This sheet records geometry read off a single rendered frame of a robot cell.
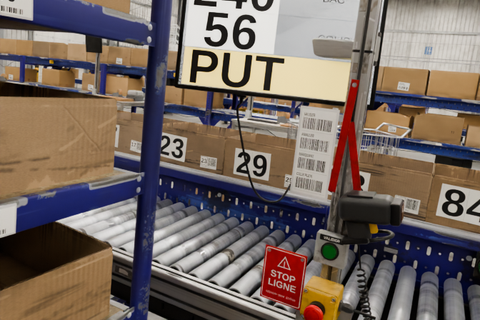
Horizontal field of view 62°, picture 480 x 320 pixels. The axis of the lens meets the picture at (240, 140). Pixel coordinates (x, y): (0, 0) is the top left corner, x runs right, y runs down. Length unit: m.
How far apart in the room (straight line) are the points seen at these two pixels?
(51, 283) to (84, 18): 0.30
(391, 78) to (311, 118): 5.16
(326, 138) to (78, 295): 0.55
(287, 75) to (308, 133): 0.17
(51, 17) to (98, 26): 0.06
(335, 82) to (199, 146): 0.89
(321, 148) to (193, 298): 0.53
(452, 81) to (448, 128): 0.66
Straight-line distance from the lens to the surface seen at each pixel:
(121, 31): 0.50
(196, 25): 1.00
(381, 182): 1.47
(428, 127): 5.72
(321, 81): 0.96
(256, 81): 0.96
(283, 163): 1.55
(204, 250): 1.30
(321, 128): 0.86
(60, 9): 0.44
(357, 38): 0.86
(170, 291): 1.16
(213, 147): 1.68
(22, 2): 0.42
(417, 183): 1.46
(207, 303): 1.11
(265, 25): 0.98
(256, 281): 1.18
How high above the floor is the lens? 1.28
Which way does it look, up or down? 8 degrees down
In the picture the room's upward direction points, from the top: 6 degrees clockwise
